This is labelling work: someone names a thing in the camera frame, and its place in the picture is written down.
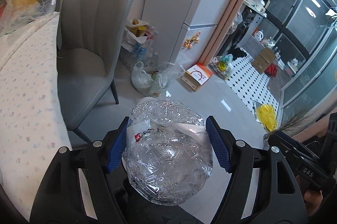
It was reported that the clear trash bag on floor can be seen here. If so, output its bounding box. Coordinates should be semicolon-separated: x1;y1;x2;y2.
131;61;185;97

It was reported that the grey upholstered chair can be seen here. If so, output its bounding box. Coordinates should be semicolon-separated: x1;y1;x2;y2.
56;0;134;143

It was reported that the orange white cardboard box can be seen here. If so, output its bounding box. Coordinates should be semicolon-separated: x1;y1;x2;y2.
182;63;213;92

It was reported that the fridge magnet cluster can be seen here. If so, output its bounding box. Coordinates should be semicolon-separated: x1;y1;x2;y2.
182;32;201;50

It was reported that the brown cardboard box in kitchen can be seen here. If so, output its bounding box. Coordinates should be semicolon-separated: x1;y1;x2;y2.
251;48;276;74

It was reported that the person's right hand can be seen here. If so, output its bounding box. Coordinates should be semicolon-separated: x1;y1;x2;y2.
296;176;323;215

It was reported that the floral white tablecloth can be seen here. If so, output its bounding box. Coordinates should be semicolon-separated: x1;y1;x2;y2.
0;12;71;219

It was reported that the clear plastic bag on table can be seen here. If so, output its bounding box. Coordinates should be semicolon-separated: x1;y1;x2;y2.
1;0;56;36

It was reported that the white bag with bottles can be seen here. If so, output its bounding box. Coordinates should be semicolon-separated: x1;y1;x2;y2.
122;19;158;61

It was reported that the yellow plastic bag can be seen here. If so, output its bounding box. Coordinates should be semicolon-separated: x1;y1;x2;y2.
257;104;277;131

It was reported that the clear plastic wrapper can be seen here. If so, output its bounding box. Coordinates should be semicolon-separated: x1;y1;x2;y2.
122;97;213;206

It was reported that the smiley face plastic bag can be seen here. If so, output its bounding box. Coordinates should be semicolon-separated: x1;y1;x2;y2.
209;54;234;81

